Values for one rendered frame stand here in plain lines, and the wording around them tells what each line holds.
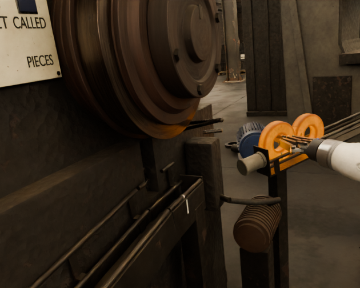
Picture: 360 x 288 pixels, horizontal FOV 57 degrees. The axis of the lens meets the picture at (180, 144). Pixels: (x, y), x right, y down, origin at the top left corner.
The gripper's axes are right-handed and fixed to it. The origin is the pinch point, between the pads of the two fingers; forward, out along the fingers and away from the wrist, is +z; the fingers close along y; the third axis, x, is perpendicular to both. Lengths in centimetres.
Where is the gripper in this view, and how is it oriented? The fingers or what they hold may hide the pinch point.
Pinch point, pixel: (277, 138)
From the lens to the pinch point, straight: 127.3
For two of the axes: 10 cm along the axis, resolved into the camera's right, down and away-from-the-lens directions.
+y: 8.8, -2.3, 4.3
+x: -0.9, -9.5, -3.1
